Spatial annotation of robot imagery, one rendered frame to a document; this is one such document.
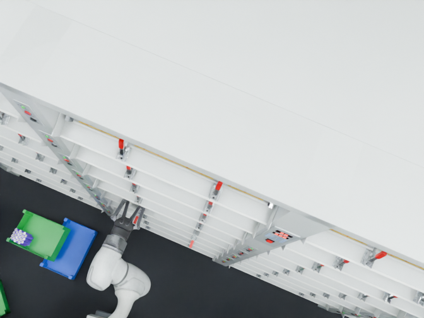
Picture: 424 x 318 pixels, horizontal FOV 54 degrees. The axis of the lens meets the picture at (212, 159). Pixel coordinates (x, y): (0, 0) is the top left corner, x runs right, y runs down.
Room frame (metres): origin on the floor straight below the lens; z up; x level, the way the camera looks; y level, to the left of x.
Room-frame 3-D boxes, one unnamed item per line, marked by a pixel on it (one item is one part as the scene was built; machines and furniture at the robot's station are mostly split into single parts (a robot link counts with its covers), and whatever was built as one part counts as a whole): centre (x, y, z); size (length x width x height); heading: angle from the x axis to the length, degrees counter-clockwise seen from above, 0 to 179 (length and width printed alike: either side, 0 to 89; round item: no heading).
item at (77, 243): (0.03, 0.63, 0.04); 0.30 x 0.20 x 0.08; 175
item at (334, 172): (0.32, -0.25, 0.89); 0.20 x 0.09 x 1.78; 175
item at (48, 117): (0.38, 0.45, 0.89); 0.20 x 0.09 x 1.78; 175
